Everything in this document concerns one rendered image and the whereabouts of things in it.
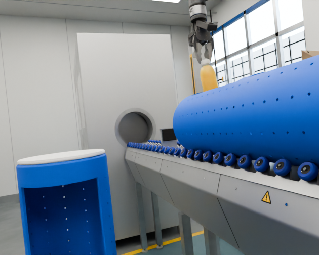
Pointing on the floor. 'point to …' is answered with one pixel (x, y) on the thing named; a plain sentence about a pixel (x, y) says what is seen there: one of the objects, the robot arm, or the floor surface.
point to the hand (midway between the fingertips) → (204, 60)
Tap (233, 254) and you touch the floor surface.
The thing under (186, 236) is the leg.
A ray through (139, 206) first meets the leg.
